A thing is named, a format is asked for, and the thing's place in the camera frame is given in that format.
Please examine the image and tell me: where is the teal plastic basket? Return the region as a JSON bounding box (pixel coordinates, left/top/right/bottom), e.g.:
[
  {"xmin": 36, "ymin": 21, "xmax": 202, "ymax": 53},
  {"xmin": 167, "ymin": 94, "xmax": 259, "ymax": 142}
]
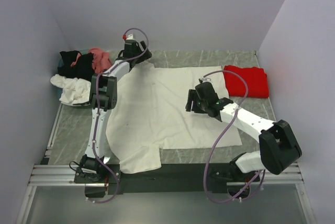
[{"xmin": 58, "ymin": 60, "xmax": 89, "ymax": 106}]

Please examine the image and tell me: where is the cream white t-shirt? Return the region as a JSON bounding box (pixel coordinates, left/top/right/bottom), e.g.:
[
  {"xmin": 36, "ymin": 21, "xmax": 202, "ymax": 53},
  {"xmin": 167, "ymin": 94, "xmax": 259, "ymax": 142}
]
[{"xmin": 106, "ymin": 62, "xmax": 242, "ymax": 174}]

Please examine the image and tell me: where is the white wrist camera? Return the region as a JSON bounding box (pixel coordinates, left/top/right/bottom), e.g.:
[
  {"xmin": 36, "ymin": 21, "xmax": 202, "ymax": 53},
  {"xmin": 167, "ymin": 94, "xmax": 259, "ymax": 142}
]
[
  {"xmin": 198, "ymin": 77, "xmax": 212, "ymax": 84},
  {"xmin": 122, "ymin": 33, "xmax": 136, "ymax": 41}
]

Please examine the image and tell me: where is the white t-shirt black trim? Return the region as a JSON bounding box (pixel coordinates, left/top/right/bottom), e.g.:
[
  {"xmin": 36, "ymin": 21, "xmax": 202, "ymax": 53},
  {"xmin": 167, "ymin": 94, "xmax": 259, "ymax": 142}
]
[{"xmin": 50, "ymin": 74, "xmax": 91, "ymax": 106}]

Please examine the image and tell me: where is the aluminium frame rail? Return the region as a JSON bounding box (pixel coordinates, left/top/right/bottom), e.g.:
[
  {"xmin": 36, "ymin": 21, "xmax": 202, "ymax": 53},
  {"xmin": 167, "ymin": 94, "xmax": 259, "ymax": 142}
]
[{"xmin": 15, "ymin": 140, "xmax": 79, "ymax": 224}]

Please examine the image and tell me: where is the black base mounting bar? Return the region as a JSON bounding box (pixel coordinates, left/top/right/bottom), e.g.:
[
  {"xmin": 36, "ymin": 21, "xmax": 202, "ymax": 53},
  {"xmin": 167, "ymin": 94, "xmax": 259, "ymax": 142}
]
[{"xmin": 74, "ymin": 163, "xmax": 255, "ymax": 198}]

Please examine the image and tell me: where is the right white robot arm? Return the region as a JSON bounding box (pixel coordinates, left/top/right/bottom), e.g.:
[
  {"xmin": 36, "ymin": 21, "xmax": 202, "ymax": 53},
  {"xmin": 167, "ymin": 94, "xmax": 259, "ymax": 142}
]
[{"xmin": 185, "ymin": 82, "xmax": 302, "ymax": 182}]

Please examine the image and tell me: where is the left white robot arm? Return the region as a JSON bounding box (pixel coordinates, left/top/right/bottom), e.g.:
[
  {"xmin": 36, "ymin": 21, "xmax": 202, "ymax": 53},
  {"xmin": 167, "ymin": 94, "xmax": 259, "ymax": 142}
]
[{"xmin": 74, "ymin": 39, "xmax": 152, "ymax": 183}]

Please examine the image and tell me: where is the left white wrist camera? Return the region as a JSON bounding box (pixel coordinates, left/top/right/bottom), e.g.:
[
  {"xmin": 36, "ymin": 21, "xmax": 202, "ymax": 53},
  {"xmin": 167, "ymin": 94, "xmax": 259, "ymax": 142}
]
[{"xmin": 122, "ymin": 33, "xmax": 136, "ymax": 41}]

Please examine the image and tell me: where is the folded red t-shirt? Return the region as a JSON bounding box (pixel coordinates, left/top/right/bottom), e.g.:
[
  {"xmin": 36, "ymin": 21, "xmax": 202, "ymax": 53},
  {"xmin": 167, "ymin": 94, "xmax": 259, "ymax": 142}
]
[{"xmin": 223, "ymin": 65, "xmax": 270, "ymax": 98}]

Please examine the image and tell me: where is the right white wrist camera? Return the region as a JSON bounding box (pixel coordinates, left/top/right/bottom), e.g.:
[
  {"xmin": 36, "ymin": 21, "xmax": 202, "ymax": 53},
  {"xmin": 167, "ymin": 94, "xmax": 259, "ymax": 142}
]
[{"xmin": 198, "ymin": 77, "xmax": 212, "ymax": 84}]

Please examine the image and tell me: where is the pink t-shirt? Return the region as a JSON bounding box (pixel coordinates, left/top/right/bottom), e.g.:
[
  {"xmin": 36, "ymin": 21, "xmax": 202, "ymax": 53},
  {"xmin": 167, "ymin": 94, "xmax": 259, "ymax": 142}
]
[{"xmin": 70, "ymin": 48, "xmax": 111, "ymax": 76}]

